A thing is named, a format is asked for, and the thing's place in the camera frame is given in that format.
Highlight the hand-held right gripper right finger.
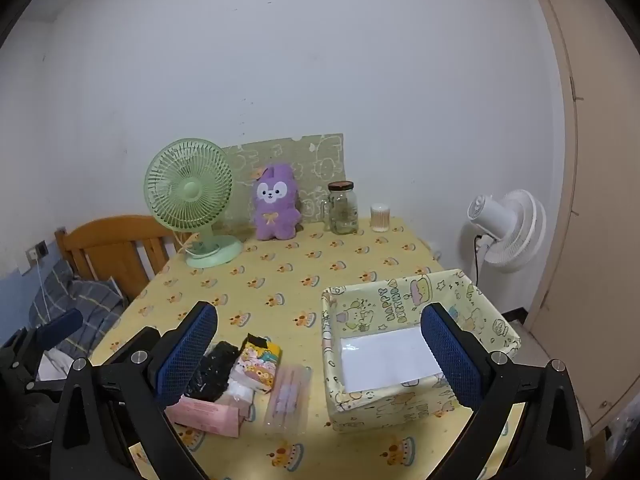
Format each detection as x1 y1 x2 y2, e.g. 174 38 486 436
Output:
420 303 587 480

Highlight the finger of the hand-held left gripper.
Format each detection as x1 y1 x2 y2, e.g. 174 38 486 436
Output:
40 308 84 351

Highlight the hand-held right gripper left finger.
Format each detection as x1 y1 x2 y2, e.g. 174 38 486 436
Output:
50 301 219 480

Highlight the pink packet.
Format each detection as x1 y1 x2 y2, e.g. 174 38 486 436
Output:
165 395 251 436

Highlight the white fluffy cloth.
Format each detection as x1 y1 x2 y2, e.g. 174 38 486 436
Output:
220 377 256 411

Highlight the yellow printed storage box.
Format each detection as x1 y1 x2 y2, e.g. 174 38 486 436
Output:
320 269 522 433

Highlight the clear plastic pack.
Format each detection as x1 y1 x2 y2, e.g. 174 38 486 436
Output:
264 364 313 433

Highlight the grey plaid blanket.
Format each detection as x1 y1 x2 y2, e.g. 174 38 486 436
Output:
27 258 126 361

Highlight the white garment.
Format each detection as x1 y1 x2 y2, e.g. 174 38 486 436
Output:
37 347 76 381

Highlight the white paper sheet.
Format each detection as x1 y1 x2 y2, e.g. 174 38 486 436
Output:
340 327 443 393

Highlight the white standing fan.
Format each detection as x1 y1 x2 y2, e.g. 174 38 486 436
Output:
467 189 547 274

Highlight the cotton swab container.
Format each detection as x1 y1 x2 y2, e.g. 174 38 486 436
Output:
370 203 391 233

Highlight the green desk fan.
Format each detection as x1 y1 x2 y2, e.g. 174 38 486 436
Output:
144 137 244 267

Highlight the purple plush toy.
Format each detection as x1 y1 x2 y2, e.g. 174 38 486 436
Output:
251 162 302 241

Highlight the glass jar with dark lid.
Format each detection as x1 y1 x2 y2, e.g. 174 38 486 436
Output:
322 180 360 235

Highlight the beige door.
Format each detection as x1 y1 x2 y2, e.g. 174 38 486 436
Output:
520 0 640 431

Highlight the olive printed board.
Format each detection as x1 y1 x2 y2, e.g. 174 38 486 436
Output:
221 133 346 231

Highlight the white charging cable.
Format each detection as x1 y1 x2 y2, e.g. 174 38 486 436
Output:
30 255 51 322

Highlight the black fan cable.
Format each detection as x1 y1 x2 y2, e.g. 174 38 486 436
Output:
472 232 493 292

